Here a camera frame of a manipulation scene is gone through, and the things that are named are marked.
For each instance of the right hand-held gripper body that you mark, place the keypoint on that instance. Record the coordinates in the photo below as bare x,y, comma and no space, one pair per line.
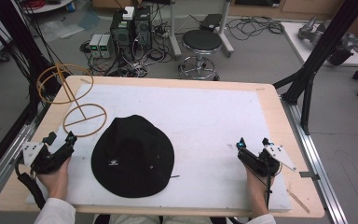
262,163

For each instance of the white foam mat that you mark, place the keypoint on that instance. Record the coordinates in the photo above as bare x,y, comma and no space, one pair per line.
199,124

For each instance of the black round stool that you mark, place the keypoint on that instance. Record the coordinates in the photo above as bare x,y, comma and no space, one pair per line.
201,42

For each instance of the black computer tower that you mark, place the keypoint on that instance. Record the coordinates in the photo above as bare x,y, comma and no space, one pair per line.
121,34
142,29

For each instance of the flat black box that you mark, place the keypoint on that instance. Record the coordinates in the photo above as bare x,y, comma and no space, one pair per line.
210,22

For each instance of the wooden table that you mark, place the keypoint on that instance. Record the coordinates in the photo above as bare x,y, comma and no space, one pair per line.
279,124

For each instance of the grey power supply unit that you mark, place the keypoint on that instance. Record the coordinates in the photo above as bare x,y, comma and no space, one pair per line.
94,46
106,46

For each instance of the person's right hand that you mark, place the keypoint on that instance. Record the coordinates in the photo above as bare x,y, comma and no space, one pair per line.
256,186

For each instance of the clear plastic sheet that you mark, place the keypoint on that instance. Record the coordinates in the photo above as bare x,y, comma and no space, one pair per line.
65,26

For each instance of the small metal bracket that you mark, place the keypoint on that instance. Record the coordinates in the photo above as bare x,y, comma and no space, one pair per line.
309,175

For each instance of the round white table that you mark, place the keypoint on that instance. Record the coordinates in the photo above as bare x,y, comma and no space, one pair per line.
48,6

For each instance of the person's left hand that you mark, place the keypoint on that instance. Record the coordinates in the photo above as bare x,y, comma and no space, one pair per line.
56,182

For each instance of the black metal frame stand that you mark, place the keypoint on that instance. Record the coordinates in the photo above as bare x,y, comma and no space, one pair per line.
21,46
320,53

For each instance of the thin wooden stick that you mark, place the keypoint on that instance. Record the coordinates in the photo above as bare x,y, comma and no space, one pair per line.
298,201

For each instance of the black bucket hat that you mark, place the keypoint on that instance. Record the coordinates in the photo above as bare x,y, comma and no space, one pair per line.
130,161

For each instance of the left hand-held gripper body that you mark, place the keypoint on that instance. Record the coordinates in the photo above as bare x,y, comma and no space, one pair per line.
48,161

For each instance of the small white box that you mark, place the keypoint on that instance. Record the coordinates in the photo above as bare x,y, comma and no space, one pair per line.
128,13

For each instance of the white desk leg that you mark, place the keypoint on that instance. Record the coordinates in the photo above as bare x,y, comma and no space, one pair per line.
174,34
226,31

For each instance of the aluminium rail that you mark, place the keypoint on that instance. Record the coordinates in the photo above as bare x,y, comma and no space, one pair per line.
320,174
3,165

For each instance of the white floor board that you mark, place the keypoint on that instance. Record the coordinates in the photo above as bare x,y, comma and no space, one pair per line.
295,40

